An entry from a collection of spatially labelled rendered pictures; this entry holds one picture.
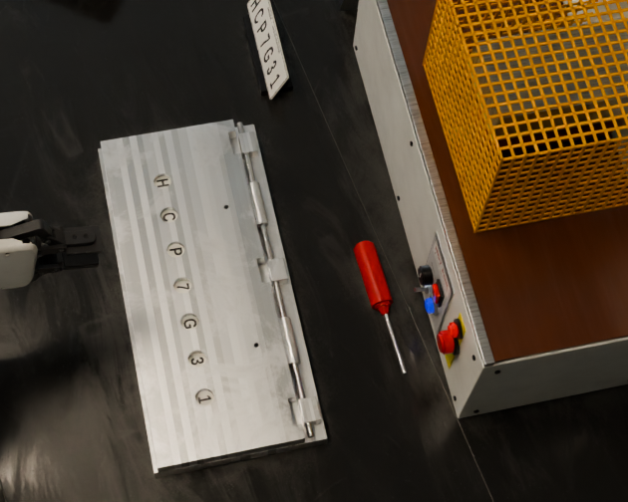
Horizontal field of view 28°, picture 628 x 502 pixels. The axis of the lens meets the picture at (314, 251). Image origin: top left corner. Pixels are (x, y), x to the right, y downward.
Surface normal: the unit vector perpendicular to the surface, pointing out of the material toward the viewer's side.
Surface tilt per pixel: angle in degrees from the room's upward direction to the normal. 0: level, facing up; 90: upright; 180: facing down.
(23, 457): 0
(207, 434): 0
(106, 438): 0
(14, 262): 88
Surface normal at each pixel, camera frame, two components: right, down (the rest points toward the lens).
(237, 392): 0.05, -0.43
